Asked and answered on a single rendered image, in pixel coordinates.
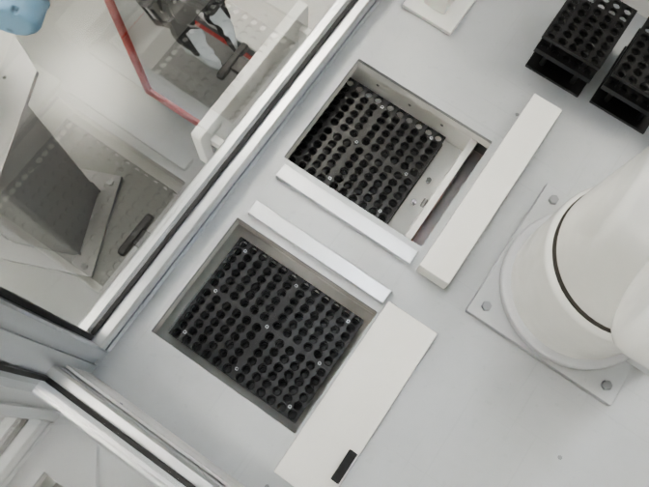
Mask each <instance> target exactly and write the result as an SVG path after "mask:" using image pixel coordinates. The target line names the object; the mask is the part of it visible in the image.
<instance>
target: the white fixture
mask: <svg viewBox="0 0 649 487"><path fill-rule="evenodd" d="M474 2H475V0H406V1H405V2H404V4H403V8H405V9H406V10H408V11H409V12H411V13H413V14H415V15H417V16H418V17H420V18H422V19H423V20H425V21H427V22H428V23H430V24H432V25H433V26H435V27H437V29H439V30H441V31H442V32H444V33H445V34H447V35H449V36H450V35H451V34H452V32H453V31H454V30H455V28H456V27H457V25H458V24H459V23H460V21H461V20H462V19H463V17H464V16H465V14H466V13H467V11H468V10H469V9H470V7H471V6H472V4H473V3H474Z"/></svg>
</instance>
